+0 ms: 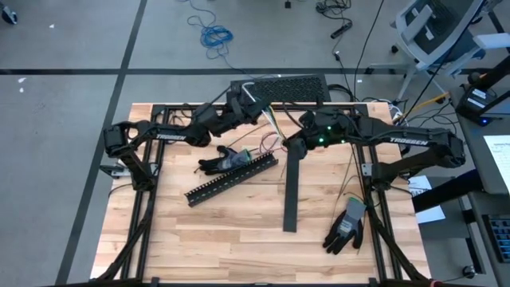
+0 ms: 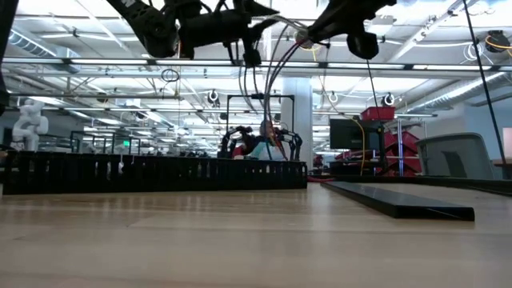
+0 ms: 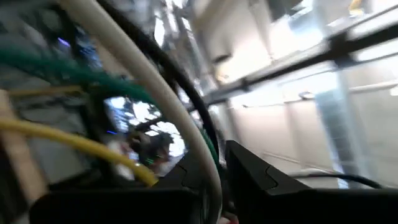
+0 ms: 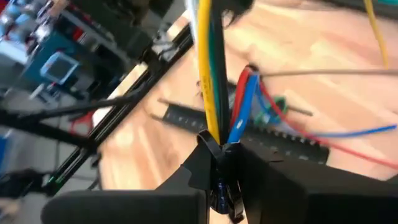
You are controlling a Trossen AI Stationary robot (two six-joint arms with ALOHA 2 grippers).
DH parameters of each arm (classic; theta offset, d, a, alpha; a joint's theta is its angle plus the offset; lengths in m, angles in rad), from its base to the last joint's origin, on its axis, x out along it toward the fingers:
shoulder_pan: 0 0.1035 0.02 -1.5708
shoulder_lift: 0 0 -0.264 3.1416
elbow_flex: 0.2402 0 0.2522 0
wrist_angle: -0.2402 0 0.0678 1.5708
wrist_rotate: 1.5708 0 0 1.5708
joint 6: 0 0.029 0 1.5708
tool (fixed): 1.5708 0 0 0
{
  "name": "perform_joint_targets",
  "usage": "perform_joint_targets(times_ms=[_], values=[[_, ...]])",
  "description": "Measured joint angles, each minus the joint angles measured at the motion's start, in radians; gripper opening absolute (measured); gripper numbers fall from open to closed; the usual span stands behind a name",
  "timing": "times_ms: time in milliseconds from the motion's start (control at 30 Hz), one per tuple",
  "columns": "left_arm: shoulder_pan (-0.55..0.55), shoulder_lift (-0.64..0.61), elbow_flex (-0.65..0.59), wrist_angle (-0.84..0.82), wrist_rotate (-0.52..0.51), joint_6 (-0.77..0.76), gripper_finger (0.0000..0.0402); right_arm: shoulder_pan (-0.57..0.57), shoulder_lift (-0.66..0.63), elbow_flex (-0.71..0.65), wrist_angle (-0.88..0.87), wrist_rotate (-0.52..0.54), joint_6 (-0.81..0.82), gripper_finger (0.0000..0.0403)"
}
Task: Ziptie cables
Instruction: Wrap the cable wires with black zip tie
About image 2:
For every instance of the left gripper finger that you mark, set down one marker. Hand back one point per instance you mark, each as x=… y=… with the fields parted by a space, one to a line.
x=258 y=30
x=260 y=9

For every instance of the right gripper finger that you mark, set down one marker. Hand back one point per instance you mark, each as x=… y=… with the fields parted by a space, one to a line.
x=320 y=31

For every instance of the black duct cover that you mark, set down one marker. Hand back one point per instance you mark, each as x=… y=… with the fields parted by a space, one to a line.
x=400 y=204

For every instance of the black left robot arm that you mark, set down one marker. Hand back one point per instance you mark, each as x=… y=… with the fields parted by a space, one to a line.
x=160 y=36

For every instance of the white round pillar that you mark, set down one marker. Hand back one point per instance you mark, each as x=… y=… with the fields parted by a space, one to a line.
x=298 y=116

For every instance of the red plastic bin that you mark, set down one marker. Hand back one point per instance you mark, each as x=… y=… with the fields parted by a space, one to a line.
x=378 y=113

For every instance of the black monitor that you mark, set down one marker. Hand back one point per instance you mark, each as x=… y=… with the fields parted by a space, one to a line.
x=346 y=134

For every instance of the black leader arms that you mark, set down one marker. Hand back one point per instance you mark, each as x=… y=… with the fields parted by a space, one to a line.
x=236 y=138

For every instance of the long ceiling light strip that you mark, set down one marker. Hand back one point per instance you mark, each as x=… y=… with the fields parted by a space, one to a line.
x=108 y=61

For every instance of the person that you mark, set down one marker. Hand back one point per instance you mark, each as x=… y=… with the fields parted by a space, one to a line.
x=266 y=154

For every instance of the red storage bin stack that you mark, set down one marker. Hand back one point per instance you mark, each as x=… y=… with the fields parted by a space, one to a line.
x=400 y=148

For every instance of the white humanoid robot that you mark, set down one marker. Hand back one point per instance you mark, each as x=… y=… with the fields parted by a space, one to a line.
x=30 y=124

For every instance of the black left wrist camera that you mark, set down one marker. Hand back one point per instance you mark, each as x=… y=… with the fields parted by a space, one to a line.
x=253 y=58

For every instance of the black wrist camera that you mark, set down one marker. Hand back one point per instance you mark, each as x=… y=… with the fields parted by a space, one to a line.
x=362 y=46
x=253 y=58

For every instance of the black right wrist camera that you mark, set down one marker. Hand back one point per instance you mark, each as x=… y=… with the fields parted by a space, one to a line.
x=362 y=46

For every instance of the black gantry frame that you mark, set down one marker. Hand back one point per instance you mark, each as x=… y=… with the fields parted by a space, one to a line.
x=240 y=96

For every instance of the silver ventilation duct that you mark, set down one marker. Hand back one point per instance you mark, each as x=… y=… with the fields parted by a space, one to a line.
x=452 y=94
x=32 y=44

